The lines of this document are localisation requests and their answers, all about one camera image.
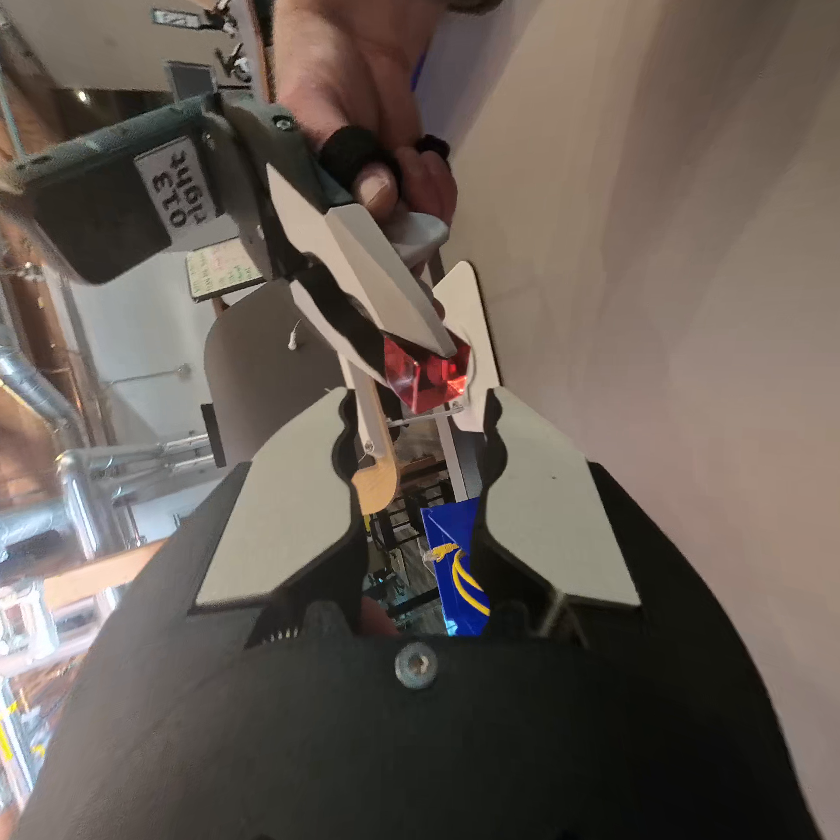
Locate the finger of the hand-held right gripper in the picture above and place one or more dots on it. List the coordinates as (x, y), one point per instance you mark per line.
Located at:
(344, 344)
(367, 262)

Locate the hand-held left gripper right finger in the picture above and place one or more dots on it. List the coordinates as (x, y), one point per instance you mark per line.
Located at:
(558, 525)

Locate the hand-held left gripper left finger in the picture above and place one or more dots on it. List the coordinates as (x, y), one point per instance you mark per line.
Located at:
(282, 525)

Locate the red transparent cube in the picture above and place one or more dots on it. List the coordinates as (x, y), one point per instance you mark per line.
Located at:
(433, 380)

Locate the person's right hand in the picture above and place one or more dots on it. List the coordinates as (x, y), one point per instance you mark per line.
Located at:
(354, 65)

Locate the wooden board with black panel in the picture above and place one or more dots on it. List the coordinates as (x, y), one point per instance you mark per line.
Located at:
(262, 394)

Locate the blue plastic bin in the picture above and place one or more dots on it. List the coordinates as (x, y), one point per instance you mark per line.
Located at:
(453, 525)

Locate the small whiteboard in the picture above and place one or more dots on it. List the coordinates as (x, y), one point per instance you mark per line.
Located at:
(220, 272)

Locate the wooden beam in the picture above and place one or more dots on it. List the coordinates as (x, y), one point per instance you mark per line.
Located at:
(98, 577)

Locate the silver metal pipes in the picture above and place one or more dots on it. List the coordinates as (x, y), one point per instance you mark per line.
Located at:
(85, 485)

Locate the black wall box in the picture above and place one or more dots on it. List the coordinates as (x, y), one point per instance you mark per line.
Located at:
(213, 436)

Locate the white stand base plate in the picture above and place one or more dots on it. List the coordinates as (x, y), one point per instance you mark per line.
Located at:
(472, 315)

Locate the small wall screen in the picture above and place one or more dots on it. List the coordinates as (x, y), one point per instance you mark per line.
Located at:
(190, 80)

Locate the silver bent duct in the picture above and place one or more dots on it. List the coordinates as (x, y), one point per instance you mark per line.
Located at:
(39, 394)

